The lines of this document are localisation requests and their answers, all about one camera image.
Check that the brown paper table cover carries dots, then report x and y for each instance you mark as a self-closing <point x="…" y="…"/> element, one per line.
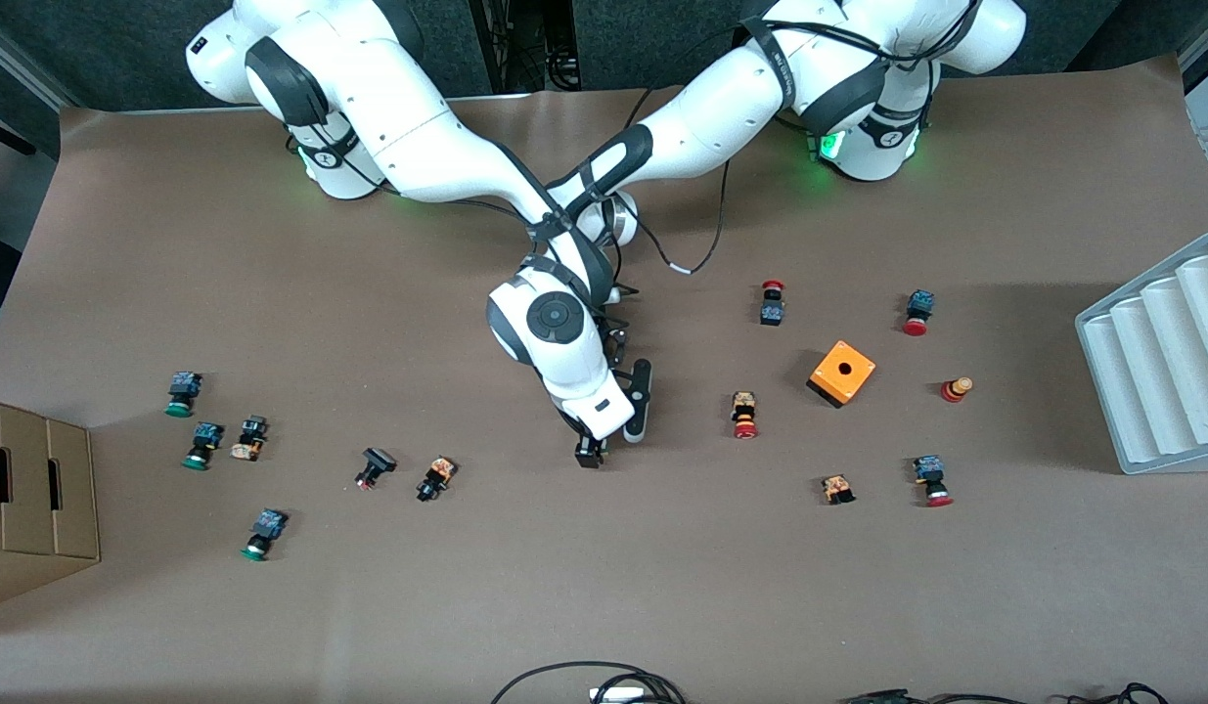
<point x="604" y="587"/>

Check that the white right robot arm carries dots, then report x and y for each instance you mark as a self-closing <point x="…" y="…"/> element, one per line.
<point x="418" y="137"/>

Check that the red button with blue block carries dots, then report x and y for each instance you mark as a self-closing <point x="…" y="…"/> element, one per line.
<point x="920" y="303"/>
<point x="928" y="467"/>

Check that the brown cardboard box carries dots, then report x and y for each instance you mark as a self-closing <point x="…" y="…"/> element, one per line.
<point x="36" y="489"/>

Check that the black button with orange block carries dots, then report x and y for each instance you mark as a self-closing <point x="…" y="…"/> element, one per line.
<point x="439" y="472"/>

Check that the black square button red base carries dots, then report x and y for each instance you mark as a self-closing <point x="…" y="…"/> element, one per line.
<point x="377" y="460"/>

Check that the orange button enclosure box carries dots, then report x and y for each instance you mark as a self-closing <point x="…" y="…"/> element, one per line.
<point x="858" y="372"/>

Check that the red and yellow knob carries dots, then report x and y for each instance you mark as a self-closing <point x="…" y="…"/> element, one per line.
<point x="954" y="391"/>

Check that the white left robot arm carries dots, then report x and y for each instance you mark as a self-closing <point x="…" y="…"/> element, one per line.
<point x="740" y="88"/>

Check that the white ridged plastic tray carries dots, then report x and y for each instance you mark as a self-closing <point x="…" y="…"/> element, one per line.
<point x="1161" y="372"/>

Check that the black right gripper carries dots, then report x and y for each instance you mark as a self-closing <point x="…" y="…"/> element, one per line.
<point x="590" y="451"/>

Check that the white plug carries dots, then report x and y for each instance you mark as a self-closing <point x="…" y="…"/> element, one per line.
<point x="618" y="694"/>

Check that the red button with orange block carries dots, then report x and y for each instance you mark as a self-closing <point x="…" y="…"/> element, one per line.
<point x="743" y="406"/>

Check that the red button with black block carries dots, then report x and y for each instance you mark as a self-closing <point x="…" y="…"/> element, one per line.
<point x="772" y="313"/>

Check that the green button with blue block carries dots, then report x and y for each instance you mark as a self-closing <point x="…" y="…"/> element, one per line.
<point x="183" y="386"/>
<point x="205" y="437"/>
<point x="268" y="525"/>

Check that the small orange contact block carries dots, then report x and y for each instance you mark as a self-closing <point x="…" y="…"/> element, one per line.
<point x="837" y="487"/>

